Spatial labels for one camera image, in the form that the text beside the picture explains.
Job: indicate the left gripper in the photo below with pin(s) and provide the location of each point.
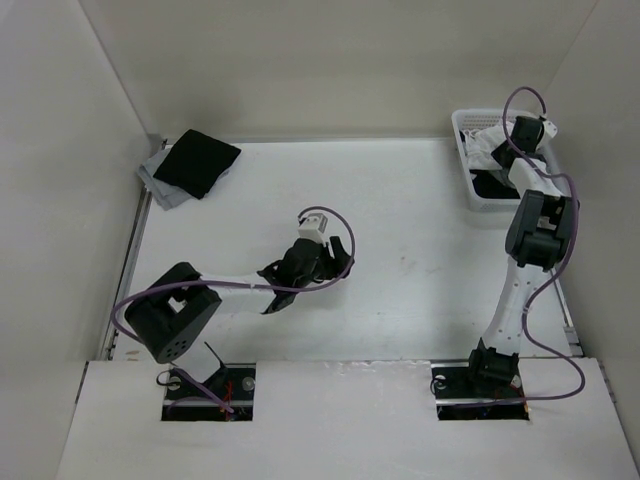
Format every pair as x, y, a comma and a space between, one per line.
340, 261

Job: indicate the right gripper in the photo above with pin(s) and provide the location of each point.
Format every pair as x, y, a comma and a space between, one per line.
497, 153

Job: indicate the white tank top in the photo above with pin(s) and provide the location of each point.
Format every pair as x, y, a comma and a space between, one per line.
480, 144

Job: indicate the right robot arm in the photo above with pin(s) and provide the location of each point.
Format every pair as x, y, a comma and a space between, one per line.
537, 241

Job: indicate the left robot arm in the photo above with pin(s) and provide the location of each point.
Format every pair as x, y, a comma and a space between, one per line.
170, 320

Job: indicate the folded grey tank top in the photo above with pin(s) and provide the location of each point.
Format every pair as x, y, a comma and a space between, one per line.
166, 196

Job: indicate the folded black tank top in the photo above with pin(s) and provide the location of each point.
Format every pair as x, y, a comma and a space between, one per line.
195, 163

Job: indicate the white plastic laundry basket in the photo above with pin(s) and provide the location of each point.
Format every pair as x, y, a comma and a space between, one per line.
478, 119

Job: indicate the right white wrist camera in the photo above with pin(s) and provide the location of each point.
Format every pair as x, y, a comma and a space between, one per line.
550, 130

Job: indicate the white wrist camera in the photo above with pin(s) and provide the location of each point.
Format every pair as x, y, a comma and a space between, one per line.
550, 130
312, 227

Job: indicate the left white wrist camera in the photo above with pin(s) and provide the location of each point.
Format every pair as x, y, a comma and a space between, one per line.
312, 227

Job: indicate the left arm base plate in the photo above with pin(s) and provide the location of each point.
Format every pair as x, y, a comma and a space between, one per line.
234, 384

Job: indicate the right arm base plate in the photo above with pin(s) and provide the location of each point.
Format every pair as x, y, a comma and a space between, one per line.
460, 399

